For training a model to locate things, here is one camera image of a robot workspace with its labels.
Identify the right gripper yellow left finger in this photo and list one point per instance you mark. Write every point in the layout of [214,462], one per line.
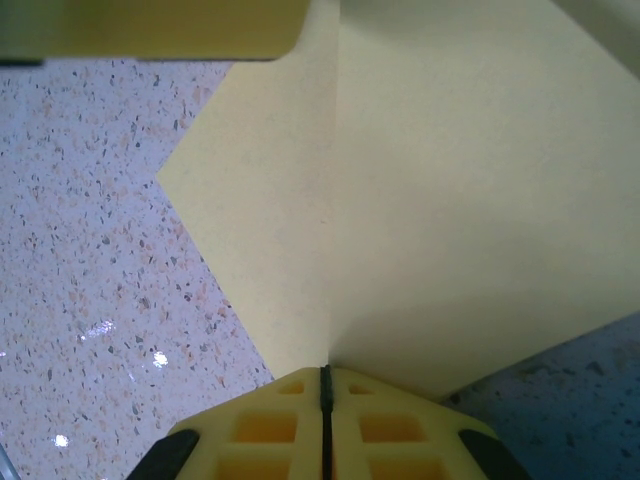
[280,400]

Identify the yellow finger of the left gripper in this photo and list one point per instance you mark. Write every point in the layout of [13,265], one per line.
[150,30]

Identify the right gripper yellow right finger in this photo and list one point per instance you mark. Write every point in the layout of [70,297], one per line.
[370,400]

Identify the yellow paper sheet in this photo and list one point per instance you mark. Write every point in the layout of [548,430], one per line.
[400,200]

